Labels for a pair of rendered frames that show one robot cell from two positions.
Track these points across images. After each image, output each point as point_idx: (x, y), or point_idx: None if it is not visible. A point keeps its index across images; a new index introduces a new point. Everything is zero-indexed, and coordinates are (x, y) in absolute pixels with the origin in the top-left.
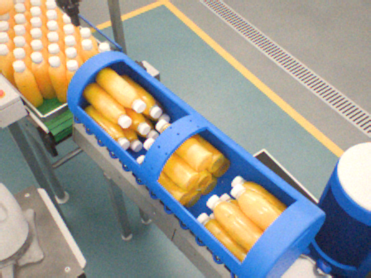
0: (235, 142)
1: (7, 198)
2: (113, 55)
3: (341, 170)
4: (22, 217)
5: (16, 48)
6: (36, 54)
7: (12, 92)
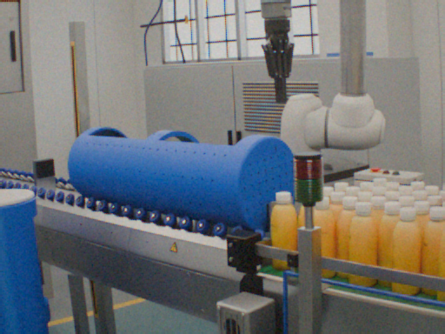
0: (122, 148)
1: (283, 112)
2: (246, 141)
3: (28, 196)
4: (282, 136)
5: (396, 183)
6: (366, 183)
7: (364, 173)
